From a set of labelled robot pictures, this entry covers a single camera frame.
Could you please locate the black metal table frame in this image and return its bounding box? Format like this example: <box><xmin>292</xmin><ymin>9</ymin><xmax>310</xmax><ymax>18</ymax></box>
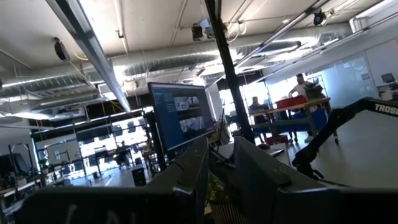
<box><xmin>204</xmin><ymin>0</ymin><xmax>256</xmax><ymax>144</ymax></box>

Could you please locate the computer monitor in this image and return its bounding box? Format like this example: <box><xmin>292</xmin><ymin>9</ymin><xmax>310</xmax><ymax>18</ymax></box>
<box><xmin>147</xmin><ymin>82</ymin><xmax>216</xmax><ymax>154</ymax></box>

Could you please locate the blue storage bin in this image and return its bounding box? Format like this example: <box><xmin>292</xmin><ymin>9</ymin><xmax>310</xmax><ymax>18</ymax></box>
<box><xmin>290</xmin><ymin>108</ymin><xmax>328</xmax><ymax>135</ymax></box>

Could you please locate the silver ventilation duct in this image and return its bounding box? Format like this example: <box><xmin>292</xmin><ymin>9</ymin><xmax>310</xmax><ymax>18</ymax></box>
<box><xmin>110</xmin><ymin>22</ymin><xmax>354</xmax><ymax>80</ymax></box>

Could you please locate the long ceiling light strip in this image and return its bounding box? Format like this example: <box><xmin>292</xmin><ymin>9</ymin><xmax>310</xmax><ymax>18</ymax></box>
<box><xmin>45</xmin><ymin>0</ymin><xmax>132</xmax><ymax>113</ymax></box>

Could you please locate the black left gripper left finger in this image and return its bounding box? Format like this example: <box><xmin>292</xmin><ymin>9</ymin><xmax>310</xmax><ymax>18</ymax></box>
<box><xmin>17</xmin><ymin>136</ymin><xmax>210</xmax><ymax>224</ymax></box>

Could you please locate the person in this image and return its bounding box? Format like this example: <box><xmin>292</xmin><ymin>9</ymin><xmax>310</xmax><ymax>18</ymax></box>
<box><xmin>115</xmin><ymin>140</ymin><xmax>133</xmax><ymax>167</ymax></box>
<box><xmin>248</xmin><ymin>96</ymin><xmax>269</xmax><ymax>142</ymax></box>
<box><xmin>288</xmin><ymin>73</ymin><xmax>324</xmax><ymax>100</ymax></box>

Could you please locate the black computer tower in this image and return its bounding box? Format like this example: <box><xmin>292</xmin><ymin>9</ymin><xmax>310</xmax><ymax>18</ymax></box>
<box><xmin>131</xmin><ymin>166</ymin><xmax>147</xmax><ymax>187</ymax></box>

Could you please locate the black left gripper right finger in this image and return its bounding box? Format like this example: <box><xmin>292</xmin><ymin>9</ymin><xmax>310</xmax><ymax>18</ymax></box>
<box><xmin>233</xmin><ymin>136</ymin><xmax>398</xmax><ymax>224</ymax></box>

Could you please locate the wooden work table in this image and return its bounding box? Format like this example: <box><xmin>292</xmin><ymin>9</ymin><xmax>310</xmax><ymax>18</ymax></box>
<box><xmin>248</xmin><ymin>97</ymin><xmax>340</xmax><ymax>146</ymax></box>

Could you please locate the red storage bin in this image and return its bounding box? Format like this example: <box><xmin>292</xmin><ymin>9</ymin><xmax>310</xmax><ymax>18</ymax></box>
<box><xmin>266</xmin><ymin>134</ymin><xmax>289</xmax><ymax>146</ymax></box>
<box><xmin>275</xmin><ymin>95</ymin><xmax>308</xmax><ymax>110</ymax></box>

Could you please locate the black ceiling cord reel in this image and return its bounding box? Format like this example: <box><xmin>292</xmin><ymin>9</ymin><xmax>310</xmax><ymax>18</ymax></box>
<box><xmin>312</xmin><ymin>8</ymin><xmax>326</xmax><ymax>27</ymax></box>
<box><xmin>53</xmin><ymin>36</ymin><xmax>71</xmax><ymax>62</ymax></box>
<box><xmin>191</xmin><ymin>23</ymin><xmax>205</xmax><ymax>42</ymax></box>

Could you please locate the small wall monitor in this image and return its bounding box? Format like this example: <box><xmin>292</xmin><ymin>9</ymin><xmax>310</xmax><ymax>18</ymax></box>
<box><xmin>381</xmin><ymin>72</ymin><xmax>396</xmax><ymax>84</ymax></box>

